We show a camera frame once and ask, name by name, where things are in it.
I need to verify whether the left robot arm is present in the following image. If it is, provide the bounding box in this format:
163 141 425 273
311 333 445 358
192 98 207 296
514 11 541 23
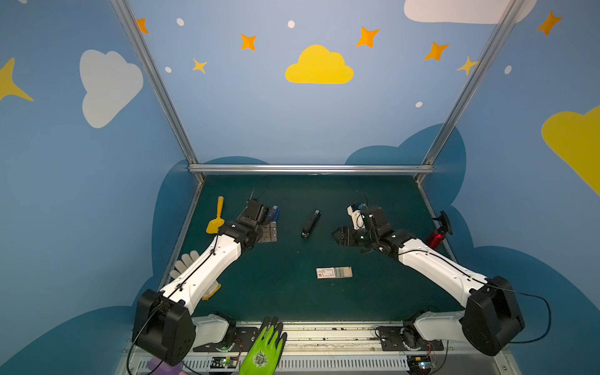
132 198 279 367

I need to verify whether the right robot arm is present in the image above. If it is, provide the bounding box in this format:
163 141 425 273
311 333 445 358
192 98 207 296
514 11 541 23
332 205 525 356

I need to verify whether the yellow toy shovel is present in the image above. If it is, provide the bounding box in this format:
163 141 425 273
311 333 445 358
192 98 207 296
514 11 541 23
206 196 224 234

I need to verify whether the red black clamp tool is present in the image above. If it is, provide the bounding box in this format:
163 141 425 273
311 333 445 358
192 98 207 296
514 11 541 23
425 211 453 249

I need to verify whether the white cotton glove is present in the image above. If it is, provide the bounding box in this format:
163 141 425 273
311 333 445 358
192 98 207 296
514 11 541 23
170 250 221 301

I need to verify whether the green black work glove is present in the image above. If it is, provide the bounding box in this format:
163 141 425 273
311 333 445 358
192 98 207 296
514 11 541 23
239 317 288 375

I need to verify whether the purple cloth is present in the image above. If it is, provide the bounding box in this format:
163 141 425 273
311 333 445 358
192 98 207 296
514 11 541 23
146 358 184 375

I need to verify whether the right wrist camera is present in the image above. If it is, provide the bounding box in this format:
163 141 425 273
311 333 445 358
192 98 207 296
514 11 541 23
347 203 364 231

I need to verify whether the aluminium frame back bar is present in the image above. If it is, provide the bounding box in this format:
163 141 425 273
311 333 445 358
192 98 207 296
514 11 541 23
188 164 434 175

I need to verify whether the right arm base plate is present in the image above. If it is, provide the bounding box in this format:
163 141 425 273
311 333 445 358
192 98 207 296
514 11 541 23
375 326 445 352

